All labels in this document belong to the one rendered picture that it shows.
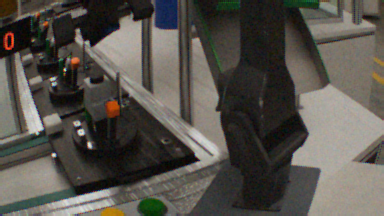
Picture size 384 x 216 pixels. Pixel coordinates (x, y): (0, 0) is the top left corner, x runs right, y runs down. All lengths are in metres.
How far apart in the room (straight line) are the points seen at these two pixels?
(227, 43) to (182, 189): 0.31
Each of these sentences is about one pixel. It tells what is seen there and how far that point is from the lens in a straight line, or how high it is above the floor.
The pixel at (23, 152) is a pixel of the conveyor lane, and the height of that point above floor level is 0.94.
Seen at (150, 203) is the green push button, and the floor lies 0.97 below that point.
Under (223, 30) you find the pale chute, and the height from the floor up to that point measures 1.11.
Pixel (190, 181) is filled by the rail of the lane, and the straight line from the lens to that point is 0.71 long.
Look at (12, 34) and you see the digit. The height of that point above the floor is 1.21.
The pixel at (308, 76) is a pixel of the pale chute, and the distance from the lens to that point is 0.96.
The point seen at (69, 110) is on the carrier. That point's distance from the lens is 0.93.
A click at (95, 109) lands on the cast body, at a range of 0.75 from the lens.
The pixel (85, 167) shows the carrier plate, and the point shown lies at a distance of 0.74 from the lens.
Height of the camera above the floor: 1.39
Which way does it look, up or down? 28 degrees down
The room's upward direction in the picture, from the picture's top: 1 degrees counter-clockwise
